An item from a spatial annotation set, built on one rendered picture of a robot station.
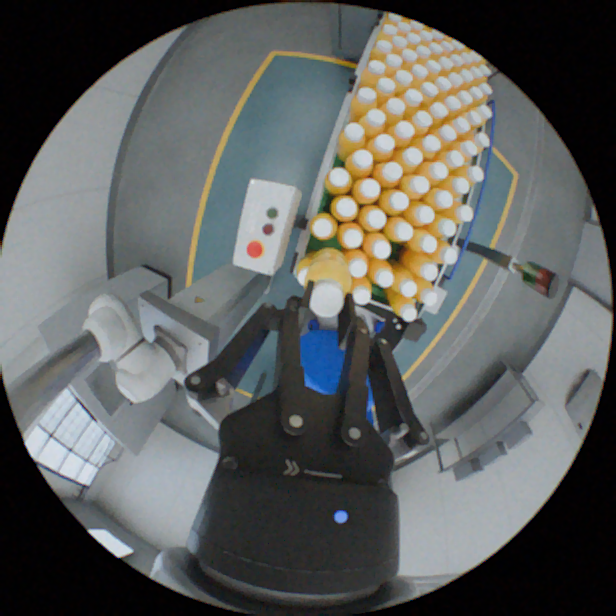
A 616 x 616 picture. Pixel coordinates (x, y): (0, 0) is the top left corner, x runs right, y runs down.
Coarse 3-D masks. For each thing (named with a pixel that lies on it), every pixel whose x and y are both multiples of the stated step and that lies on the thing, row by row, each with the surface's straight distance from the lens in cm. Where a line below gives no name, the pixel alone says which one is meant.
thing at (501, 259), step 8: (472, 248) 79; (480, 248) 76; (488, 248) 73; (480, 256) 77; (488, 256) 72; (496, 256) 70; (504, 256) 67; (512, 256) 66; (496, 264) 72; (504, 264) 66; (512, 272) 67
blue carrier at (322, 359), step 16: (304, 336) 57; (320, 336) 60; (336, 336) 63; (304, 352) 52; (320, 352) 54; (336, 352) 56; (304, 368) 48; (320, 368) 49; (336, 368) 51; (320, 384) 46; (336, 384) 48; (368, 384) 53; (368, 400) 49
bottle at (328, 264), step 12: (324, 252) 33; (336, 252) 35; (312, 264) 28; (324, 264) 26; (336, 264) 26; (312, 276) 25; (324, 276) 24; (336, 276) 24; (348, 276) 26; (348, 288) 25
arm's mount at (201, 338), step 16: (144, 304) 86; (160, 304) 81; (144, 320) 92; (160, 320) 80; (176, 320) 73; (192, 320) 73; (144, 336) 100; (176, 336) 77; (192, 336) 70; (208, 336) 68; (192, 352) 76; (208, 352) 70; (192, 368) 84
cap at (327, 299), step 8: (320, 288) 21; (328, 288) 21; (336, 288) 22; (312, 296) 22; (320, 296) 22; (328, 296) 22; (336, 296) 22; (312, 304) 22; (320, 304) 22; (328, 304) 22; (336, 304) 22; (320, 312) 23; (328, 312) 23; (336, 312) 23
